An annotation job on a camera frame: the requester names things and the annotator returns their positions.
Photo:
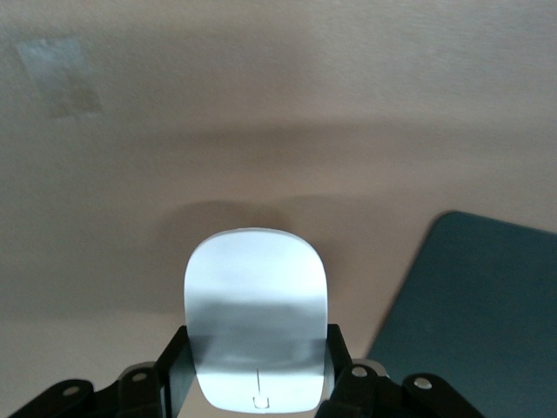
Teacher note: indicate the black mouse pad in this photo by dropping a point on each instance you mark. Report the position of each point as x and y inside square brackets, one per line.
[474, 313]

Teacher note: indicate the white computer mouse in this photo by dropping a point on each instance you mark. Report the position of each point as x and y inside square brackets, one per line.
[254, 283]

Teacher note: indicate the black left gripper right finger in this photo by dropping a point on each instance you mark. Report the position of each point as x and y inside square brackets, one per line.
[370, 396]

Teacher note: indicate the clear tape patch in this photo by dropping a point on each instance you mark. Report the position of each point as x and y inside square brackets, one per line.
[58, 74]

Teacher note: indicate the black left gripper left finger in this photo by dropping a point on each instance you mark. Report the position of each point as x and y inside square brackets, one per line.
[130, 392]

